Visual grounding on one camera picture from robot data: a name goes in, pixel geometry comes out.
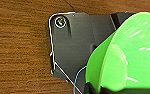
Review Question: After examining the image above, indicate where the green plate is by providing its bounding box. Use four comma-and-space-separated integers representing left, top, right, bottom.
85, 11, 150, 94

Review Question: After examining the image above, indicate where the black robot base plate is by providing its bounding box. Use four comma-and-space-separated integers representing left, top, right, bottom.
48, 11, 139, 94

